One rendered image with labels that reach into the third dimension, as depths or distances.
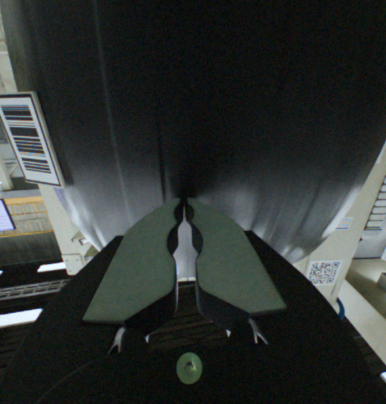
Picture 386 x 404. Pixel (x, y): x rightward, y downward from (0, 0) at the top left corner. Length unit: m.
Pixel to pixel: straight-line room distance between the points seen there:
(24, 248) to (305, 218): 12.85
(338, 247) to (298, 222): 0.36
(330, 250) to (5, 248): 13.16
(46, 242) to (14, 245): 1.38
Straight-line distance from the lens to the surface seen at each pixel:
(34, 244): 12.60
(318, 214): 0.19
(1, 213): 4.35
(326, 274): 0.57
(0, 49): 0.92
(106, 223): 0.17
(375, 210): 0.55
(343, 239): 0.53
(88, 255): 0.83
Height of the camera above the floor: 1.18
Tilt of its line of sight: 24 degrees up
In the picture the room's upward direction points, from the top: 179 degrees clockwise
